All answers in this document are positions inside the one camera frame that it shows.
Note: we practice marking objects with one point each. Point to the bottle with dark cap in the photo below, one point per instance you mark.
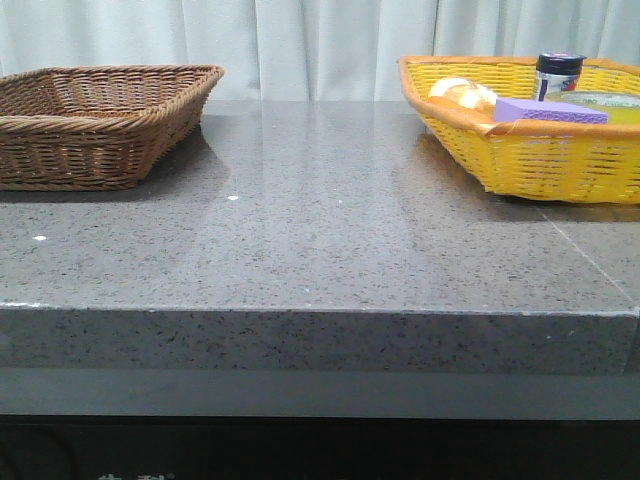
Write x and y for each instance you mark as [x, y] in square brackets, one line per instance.
[556, 72]

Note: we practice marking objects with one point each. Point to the yellow tape roll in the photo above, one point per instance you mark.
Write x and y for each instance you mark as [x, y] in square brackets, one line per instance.
[621, 108]

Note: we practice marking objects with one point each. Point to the purple foam block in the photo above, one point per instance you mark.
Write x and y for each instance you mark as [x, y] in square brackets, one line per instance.
[512, 109]

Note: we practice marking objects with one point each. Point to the white curtain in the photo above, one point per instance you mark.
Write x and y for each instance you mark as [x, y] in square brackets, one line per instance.
[307, 50]

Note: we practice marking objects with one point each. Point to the yellow wicker basket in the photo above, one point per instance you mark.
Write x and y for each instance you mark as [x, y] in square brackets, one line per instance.
[540, 160]

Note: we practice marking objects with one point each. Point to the bread roll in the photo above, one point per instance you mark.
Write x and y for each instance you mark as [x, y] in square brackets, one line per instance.
[464, 92]

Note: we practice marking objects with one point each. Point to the brown wicker basket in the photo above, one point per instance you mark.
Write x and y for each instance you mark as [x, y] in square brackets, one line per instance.
[97, 128]

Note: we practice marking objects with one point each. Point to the orange toy carrot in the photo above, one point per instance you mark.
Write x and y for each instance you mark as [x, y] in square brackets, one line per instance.
[480, 111]

